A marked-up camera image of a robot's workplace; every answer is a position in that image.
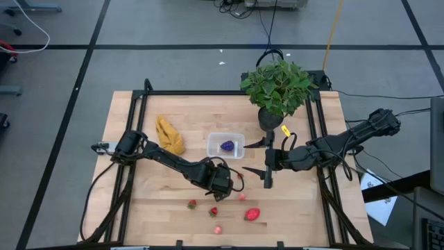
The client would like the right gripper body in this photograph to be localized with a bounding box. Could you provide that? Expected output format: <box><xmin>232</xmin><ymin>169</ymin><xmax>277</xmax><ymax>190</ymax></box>
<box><xmin>264</xmin><ymin>130</ymin><xmax>292</xmax><ymax>189</ymax></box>

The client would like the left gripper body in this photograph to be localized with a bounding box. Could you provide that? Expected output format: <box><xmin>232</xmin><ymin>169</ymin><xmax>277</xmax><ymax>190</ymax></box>
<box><xmin>206</xmin><ymin>165</ymin><xmax>233</xmax><ymax>202</ymax></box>

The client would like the red toy dragon fruit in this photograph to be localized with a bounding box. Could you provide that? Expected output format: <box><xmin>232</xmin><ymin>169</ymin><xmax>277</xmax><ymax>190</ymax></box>
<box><xmin>243</xmin><ymin>207</ymin><xmax>262</xmax><ymax>222</ymax></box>

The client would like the clear plastic container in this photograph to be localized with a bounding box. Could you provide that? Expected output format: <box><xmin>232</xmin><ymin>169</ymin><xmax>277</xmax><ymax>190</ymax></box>
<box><xmin>206</xmin><ymin>132</ymin><xmax>246</xmax><ymax>160</ymax></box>

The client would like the green potted plant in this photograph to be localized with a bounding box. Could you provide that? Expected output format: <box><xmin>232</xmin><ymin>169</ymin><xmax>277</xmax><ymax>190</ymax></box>
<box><xmin>239</xmin><ymin>59</ymin><xmax>319</xmax><ymax>133</ymax></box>

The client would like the yellow crumpled cloth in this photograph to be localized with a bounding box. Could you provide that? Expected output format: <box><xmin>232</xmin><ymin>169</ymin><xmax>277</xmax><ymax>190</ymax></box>
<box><xmin>155</xmin><ymin>115</ymin><xmax>187</xmax><ymax>156</ymax></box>

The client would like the white printed paper sheet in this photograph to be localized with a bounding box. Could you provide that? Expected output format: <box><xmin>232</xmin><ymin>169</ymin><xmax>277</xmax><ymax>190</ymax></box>
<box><xmin>359</xmin><ymin>169</ymin><xmax>399</xmax><ymax>226</ymax></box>

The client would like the grey equipment box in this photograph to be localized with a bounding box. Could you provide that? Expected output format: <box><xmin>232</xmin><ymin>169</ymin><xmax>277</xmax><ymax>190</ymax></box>
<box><xmin>244</xmin><ymin>0</ymin><xmax>309</xmax><ymax>10</ymax></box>

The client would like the black keyboard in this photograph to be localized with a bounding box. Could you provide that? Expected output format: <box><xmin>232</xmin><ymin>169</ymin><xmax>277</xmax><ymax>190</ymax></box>
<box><xmin>421</xmin><ymin>217</ymin><xmax>444</xmax><ymax>250</ymax></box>

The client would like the grey desk foot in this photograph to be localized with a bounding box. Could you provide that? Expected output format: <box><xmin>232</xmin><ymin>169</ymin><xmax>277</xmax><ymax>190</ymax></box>
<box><xmin>5</xmin><ymin>0</ymin><xmax>62</xmax><ymax>15</ymax></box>
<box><xmin>0</xmin><ymin>85</ymin><xmax>23</xmax><ymax>97</ymax></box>

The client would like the red floor object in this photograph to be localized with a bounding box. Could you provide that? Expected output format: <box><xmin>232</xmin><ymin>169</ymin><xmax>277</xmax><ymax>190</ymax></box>
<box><xmin>0</xmin><ymin>40</ymin><xmax>18</xmax><ymax>63</ymax></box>

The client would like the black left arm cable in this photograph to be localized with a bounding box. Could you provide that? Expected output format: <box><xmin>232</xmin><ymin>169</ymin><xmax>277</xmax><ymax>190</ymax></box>
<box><xmin>207</xmin><ymin>156</ymin><xmax>246</xmax><ymax>192</ymax></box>

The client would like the black aluminium table frame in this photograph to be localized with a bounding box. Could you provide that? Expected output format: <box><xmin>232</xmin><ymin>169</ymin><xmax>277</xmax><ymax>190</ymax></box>
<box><xmin>78</xmin><ymin>78</ymin><xmax>374</xmax><ymax>248</ymax></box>

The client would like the black coiled cable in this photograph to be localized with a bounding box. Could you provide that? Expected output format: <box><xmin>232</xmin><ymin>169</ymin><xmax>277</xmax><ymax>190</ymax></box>
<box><xmin>255</xmin><ymin>0</ymin><xmax>284</xmax><ymax>69</ymax></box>

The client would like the long black floor cable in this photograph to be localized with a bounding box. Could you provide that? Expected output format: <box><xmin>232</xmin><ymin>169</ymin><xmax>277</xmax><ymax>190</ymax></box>
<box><xmin>329</xmin><ymin>88</ymin><xmax>444</xmax><ymax>100</ymax></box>

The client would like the yellow hanging cable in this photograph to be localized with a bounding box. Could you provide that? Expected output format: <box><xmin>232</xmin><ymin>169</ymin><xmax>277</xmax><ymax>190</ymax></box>
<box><xmin>322</xmin><ymin>0</ymin><xmax>345</xmax><ymax>72</ymax></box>

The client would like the black table base cable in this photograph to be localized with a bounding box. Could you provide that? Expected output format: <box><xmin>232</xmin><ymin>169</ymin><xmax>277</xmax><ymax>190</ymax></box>
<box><xmin>79</xmin><ymin>161</ymin><xmax>117</xmax><ymax>242</ymax></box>

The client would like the black cable bundle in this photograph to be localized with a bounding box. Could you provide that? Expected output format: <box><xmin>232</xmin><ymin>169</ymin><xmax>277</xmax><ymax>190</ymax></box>
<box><xmin>213</xmin><ymin>0</ymin><xmax>259</xmax><ymax>20</ymax></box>

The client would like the white floor cable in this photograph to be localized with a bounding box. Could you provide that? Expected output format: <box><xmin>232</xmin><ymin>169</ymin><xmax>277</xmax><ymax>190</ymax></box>
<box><xmin>0</xmin><ymin>0</ymin><xmax>51</xmax><ymax>55</ymax></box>

